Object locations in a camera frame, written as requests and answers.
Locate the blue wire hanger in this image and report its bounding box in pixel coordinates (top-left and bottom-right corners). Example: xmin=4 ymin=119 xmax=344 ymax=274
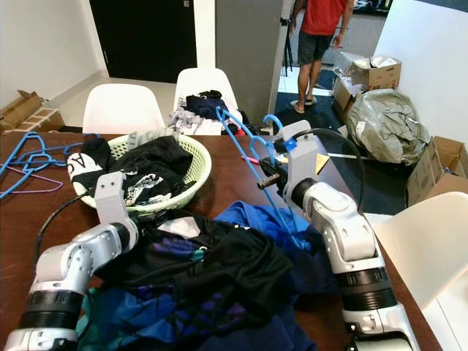
xmin=0 ymin=133 xmax=99 ymax=180
xmin=0 ymin=139 xmax=59 ymax=200

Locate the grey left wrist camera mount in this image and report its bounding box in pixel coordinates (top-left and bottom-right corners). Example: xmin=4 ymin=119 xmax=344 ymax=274
xmin=93 ymin=171 xmax=130 ymax=229

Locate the pile of clothes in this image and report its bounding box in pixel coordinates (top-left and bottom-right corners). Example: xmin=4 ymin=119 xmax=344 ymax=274
xmin=167 ymin=89 xmax=248 ymax=137

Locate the brown cardboard box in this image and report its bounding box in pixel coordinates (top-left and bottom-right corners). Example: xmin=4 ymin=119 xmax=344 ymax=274
xmin=404 ymin=135 xmax=468 ymax=207
xmin=0 ymin=88 xmax=68 ymax=134

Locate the white plastic chair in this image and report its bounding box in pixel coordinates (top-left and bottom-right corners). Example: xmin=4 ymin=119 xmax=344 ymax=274
xmin=81 ymin=83 xmax=167 ymax=135
xmin=173 ymin=67 xmax=241 ymax=136

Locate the light green laundry basket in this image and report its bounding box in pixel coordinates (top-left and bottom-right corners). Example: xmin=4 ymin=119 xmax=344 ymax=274
xmin=91 ymin=133 xmax=214 ymax=215

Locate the pink wire hanger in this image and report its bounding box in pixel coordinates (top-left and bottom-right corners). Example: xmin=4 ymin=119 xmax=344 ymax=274
xmin=7 ymin=167 xmax=64 ymax=195

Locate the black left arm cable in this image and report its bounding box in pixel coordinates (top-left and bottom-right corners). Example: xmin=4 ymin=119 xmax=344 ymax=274
xmin=34 ymin=190 xmax=99 ymax=265

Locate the orange notepad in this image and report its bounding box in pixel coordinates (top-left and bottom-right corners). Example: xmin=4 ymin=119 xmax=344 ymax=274
xmin=272 ymin=150 xmax=331 ymax=176

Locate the grey plastic bag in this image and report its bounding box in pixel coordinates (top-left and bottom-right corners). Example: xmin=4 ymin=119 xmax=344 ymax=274
xmin=344 ymin=88 xmax=434 ymax=167

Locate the black door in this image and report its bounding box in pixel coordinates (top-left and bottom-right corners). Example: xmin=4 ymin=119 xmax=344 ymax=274
xmin=88 ymin=0 xmax=200 ymax=83

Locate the white chair with wooden legs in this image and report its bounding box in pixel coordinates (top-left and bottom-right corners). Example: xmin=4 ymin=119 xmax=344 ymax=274
xmin=370 ymin=211 xmax=468 ymax=351

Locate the cardboard box with paper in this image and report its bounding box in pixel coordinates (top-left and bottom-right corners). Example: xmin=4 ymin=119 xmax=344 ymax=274
xmin=331 ymin=52 xmax=403 ymax=124

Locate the blue patterned jersey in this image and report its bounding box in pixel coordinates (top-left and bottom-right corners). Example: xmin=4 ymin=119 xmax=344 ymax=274
xmin=75 ymin=282 xmax=319 ymax=351

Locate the blue plastic clothes hanger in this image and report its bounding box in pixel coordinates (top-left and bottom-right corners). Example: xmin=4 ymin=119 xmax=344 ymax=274
xmin=215 ymin=105 xmax=309 ymax=251

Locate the black sports shirt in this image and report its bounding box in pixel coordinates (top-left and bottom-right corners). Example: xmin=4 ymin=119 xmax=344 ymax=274
xmin=94 ymin=214 xmax=309 ymax=344

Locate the brown wooden table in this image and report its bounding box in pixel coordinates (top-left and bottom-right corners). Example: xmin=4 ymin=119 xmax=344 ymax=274
xmin=0 ymin=132 xmax=423 ymax=351

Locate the person in red shirt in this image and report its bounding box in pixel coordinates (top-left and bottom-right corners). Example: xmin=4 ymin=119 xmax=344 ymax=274
xmin=287 ymin=0 xmax=359 ymax=115

